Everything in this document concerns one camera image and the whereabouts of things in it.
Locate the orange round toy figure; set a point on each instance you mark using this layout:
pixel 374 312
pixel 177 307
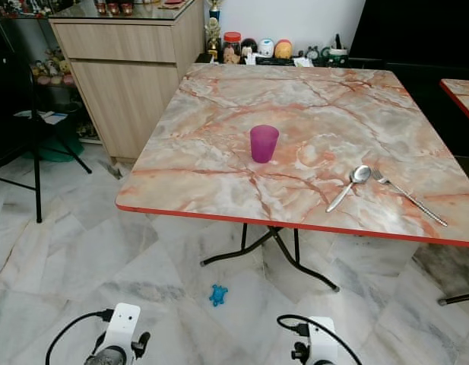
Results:
pixel 283 49

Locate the black round toy figure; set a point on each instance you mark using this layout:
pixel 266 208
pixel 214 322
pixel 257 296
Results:
pixel 249 46

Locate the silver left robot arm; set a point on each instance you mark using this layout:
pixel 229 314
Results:
pixel 106 357

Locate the black flat screen television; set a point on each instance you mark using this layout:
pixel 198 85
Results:
pixel 416 30

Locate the purple plastic cup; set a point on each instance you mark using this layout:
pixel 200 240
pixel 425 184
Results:
pixel 264 144

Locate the black metal table leg frame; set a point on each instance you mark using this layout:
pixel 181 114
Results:
pixel 456 299
pixel 296 247

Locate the red lid clear jar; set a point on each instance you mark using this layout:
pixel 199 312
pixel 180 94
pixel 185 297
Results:
pixel 232 47

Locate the silver metal fork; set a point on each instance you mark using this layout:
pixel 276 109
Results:
pixel 409 195

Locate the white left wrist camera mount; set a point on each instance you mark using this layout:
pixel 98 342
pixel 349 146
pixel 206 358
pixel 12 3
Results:
pixel 123 323

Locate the silver metal spoon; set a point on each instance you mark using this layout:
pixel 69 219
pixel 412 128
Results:
pixel 359 175

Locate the green mug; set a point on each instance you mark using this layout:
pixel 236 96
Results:
pixel 338 56

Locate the black metal folding stand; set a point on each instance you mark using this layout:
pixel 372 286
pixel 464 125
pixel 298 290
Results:
pixel 37 175

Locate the white round toy figure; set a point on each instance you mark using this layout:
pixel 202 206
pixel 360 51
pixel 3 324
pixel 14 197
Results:
pixel 266 48

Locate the small blue rubber toy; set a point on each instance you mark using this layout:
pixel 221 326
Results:
pixel 219 295

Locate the light wooden drawer cabinet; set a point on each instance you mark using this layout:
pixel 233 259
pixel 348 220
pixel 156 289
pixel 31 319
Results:
pixel 131 91

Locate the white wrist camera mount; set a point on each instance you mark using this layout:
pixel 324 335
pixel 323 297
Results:
pixel 123 323
pixel 322 338

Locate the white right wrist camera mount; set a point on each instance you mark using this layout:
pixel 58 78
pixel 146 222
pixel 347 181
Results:
pixel 322 338

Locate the gold trophy with blue top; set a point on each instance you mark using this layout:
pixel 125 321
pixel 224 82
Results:
pixel 213 30

